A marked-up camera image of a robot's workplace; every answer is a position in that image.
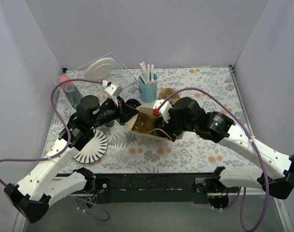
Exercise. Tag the brown pulp cup carrier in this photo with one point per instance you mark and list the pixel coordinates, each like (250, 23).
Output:
(167, 92)

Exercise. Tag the white wrapped straw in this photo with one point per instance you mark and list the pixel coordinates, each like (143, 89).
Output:
(152, 73)
(148, 72)
(144, 73)

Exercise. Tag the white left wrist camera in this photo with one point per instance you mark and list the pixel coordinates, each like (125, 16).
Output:
(112, 90)

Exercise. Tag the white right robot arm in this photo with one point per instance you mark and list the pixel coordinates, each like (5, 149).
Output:
(272, 171)

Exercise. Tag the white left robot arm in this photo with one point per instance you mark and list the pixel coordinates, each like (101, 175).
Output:
(81, 140)

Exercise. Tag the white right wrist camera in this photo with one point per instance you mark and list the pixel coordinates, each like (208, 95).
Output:
(161, 107)

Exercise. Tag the brown paper takeout bag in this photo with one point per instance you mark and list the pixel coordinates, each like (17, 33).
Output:
(144, 124)

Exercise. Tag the blue striped white plate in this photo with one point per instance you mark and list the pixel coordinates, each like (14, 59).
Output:
(95, 149)

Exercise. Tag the pink plastic cup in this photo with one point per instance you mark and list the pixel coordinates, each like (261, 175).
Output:
(64, 80)

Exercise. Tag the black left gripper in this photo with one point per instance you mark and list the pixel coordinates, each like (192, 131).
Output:
(122, 112)

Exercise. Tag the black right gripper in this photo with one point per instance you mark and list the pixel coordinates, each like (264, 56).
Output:
(168, 124)

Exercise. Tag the white ceramic plate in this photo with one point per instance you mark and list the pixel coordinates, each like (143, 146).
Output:
(99, 69)

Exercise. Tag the floral patterned table mat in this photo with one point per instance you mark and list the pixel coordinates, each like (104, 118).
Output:
(215, 90)

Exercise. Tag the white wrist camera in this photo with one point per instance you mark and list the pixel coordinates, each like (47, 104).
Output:
(112, 90)
(161, 107)

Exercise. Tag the teal plastic cup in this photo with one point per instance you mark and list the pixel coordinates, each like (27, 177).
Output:
(73, 95)

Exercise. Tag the clear wire dish rack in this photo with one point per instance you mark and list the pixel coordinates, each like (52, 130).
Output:
(120, 75)

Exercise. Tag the blue cylindrical holder cup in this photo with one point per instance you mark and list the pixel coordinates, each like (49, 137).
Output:
(148, 93)

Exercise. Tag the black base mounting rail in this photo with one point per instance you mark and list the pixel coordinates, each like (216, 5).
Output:
(157, 187)

